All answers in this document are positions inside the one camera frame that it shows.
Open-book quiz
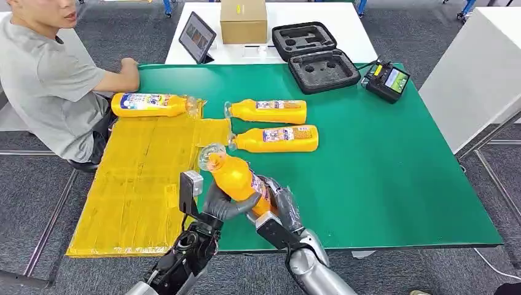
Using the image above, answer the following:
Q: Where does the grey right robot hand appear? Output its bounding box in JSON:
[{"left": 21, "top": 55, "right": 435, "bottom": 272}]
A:
[{"left": 246, "top": 175, "right": 305, "bottom": 235}]

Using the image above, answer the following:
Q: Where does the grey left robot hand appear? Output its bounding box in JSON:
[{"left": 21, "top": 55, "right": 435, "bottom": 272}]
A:
[{"left": 202, "top": 181, "right": 262, "bottom": 223}]

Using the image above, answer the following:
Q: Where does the orange drink bottle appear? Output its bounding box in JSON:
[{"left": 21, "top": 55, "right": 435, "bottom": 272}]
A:
[
  {"left": 197, "top": 143, "right": 278, "bottom": 218},
  {"left": 224, "top": 98, "right": 308, "bottom": 125},
  {"left": 227, "top": 125, "right": 319, "bottom": 154},
  {"left": 111, "top": 92, "right": 200, "bottom": 119}
]

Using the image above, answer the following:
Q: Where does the yellow sheet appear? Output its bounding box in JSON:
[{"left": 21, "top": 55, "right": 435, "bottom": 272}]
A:
[{"left": 66, "top": 97, "right": 232, "bottom": 259}]

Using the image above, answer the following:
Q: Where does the green mat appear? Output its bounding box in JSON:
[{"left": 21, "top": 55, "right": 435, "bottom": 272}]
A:
[{"left": 136, "top": 63, "right": 503, "bottom": 254}]

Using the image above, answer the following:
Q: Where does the black foam-lined case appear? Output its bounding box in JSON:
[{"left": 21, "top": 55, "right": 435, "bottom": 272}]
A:
[{"left": 271, "top": 21, "right": 362, "bottom": 95}]

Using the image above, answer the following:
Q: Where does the black controller with screen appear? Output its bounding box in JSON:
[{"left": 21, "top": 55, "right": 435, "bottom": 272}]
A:
[{"left": 362, "top": 61, "right": 411, "bottom": 104}]

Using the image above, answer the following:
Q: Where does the person's hand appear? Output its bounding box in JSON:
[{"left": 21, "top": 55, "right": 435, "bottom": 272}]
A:
[{"left": 119, "top": 57, "right": 141, "bottom": 82}]

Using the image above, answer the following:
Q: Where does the black tablet on stand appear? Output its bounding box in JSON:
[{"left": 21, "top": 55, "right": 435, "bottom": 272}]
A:
[{"left": 179, "top": 11, "right": 217, "bottom": 65}]

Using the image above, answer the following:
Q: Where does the white table with case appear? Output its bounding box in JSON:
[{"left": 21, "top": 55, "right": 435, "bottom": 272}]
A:
[{"left": 165, "top": 2, "right": 378, "bottom": 66}]

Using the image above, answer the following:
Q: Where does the brown cardboard box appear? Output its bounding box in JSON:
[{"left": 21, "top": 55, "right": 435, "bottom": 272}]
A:
[{"left": 220, "top": 0, "right": 268, "bottom": 45}]

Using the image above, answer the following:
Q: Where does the white table behind person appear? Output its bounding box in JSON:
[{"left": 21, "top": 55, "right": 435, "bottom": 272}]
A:
[{"left": 0, "top": 11, "right": 103, "bottom": 133}]

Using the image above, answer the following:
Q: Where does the white side table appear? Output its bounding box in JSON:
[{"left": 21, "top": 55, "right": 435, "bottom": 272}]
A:
[{"left": 418, "top": 6, "right": 521, "bottom": 155}]

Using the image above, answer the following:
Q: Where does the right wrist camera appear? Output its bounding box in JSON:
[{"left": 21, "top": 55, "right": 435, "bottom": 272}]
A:
[{"left": 255, "top": 211, "right": 302, "bottom": 251}]

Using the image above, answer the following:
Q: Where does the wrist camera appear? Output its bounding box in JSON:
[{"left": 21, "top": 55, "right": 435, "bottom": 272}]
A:
[
  {"left": 179, "top": 170, "right": 205, "bottom": 221},
  {"left": 255, "top": 211, "right": 302, "bottom": 251}
]

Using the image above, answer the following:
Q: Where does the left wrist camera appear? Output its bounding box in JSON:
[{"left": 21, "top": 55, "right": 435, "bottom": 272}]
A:
[{"left": 179, "top": 170, "right": 205, "bottom": 221}]

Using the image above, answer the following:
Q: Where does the black controller cable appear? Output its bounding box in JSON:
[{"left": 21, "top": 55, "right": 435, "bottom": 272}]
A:
[{"left": 356, "top": 58, "right": 379, "bottom": 73}]

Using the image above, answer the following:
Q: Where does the white floor cable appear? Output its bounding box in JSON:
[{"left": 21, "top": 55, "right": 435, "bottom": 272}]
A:
[{"left": 474, "top": 248, "right": 521, "bottom": 281}]

